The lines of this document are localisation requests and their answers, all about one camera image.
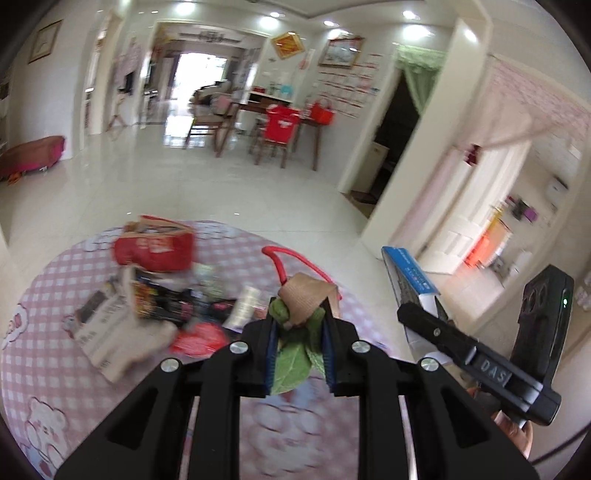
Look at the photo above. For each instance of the crumpled clear wrapper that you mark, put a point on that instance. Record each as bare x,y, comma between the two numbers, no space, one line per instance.
207,277

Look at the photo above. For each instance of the white panel door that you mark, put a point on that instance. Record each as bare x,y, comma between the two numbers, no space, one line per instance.
466,207

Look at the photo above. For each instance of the red basket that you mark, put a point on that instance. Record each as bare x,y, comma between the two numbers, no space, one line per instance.
322,113

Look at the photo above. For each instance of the framed wall picture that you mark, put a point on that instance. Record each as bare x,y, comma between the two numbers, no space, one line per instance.
341,51
45,41

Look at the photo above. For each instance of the black snack packet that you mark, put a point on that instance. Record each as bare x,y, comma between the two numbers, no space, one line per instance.
166,302

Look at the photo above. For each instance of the brown paper tape piece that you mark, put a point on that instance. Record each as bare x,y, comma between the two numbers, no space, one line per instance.
304,293

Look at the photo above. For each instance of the red plastic wrapper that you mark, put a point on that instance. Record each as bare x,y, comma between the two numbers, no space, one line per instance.
198,339

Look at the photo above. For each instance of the small dark chandelier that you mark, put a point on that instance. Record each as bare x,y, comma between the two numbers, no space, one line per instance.
211,37

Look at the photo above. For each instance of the brown door mat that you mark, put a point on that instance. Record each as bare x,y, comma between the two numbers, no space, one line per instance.
362,197

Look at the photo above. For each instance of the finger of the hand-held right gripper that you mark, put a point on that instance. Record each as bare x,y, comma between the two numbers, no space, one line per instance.
445,314
434,330

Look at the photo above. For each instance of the red door ornament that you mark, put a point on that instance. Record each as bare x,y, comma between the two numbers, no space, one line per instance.
474,154

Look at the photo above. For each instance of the green door curtain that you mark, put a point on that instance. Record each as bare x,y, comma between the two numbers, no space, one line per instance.
422,69

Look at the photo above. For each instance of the gold diamond wall decoration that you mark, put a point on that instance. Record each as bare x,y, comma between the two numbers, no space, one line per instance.
287,46

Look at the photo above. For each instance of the red snack bag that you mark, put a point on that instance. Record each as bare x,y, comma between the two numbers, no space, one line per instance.
154,249

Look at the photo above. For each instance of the wooden chair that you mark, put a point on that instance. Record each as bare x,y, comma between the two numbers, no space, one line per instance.
203,124

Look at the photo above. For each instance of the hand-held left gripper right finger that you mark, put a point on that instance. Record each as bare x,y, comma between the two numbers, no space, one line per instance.
327,353

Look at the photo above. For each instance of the pink checkered round mat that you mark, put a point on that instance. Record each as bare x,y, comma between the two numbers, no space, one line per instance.
51,286

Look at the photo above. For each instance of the group of red wall cards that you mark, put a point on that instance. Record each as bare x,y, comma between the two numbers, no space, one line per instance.
351,87

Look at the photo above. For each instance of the red covered chair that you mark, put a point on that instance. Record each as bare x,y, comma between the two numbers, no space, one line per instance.
277,152

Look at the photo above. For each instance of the beige sofa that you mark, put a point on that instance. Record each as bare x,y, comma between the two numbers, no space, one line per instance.
214,97

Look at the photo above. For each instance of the person's right hand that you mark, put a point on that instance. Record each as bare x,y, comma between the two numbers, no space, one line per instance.
515,431

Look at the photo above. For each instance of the cream printed wrapper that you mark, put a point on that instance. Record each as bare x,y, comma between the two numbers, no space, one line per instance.
245,307

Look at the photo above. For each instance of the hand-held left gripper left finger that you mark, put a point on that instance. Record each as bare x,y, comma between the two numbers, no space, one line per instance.
271,357

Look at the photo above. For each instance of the red shirt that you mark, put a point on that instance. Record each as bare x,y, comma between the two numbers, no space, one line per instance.
280,124

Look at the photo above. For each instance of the pink floor cushion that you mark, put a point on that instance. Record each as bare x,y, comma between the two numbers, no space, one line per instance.
32,154

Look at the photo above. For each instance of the green vegetable leaf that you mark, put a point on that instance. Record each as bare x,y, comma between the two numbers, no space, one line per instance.
293,362

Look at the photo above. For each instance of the white crumpled paper bag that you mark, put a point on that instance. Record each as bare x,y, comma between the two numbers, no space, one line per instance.
115,341

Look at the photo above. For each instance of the wooden dining table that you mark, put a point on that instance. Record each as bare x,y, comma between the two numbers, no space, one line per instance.
251,108

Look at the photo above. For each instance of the blue and white box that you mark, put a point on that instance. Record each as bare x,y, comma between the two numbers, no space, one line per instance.
411,272

